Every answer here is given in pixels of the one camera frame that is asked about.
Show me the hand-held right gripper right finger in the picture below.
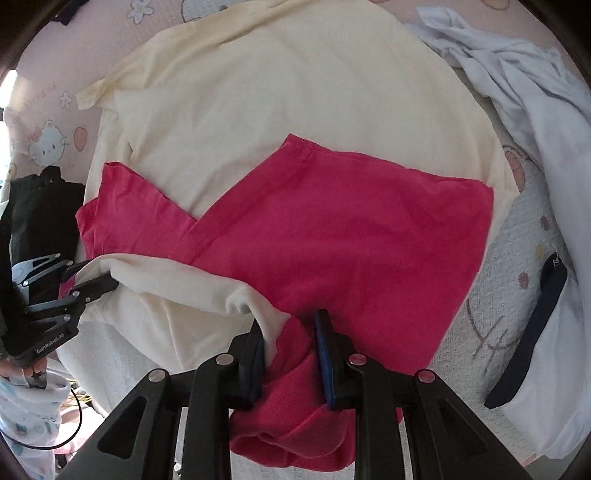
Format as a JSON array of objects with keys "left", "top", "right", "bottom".
[{"left": 314, "top": 308, "right": 533, "bottom": 480}]

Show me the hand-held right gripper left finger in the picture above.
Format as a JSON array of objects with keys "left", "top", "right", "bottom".
[{"left": 54, "top": 318, "right": 267, "bottom": 480}]

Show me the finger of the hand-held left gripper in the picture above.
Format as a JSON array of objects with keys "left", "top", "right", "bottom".
[
  {"left": 10, "top": 252, "right": 92, "bottom": 288},
  {"left": 22, "top": 274, "right": 119, "bottom": 320}
]

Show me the cream and pink shirt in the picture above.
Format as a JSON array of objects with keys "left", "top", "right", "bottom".
[{"left": 58, "top": 0, "right": 520, "bottom": 474}]

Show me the white shirt with navy collar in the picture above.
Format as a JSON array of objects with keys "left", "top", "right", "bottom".
[{"left": 406, "top": 6, "right": 591, "bottom": 460}]

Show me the person's left forearm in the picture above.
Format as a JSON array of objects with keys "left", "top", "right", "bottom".
[{"left": 0, "top": 369, "right": 73, "bottom": 480}]

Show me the person's left hand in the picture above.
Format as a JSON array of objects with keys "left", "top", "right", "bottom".
[{"left": 0, "top": 358, "right": 50, "bottom": 385}]

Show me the black garment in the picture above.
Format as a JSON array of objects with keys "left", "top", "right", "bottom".
[{"left": 7, "top": 166, "right": 87, "bottom": 287}]

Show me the pink printed blanket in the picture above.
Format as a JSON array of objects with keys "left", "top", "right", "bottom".
[{"left": 0, "top": 0, "right": 591, "bottom": 480}]

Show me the black cable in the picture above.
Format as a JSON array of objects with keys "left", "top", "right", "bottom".
[{"left": 0, "top": 390, "right": 84, "bottom": 450}]

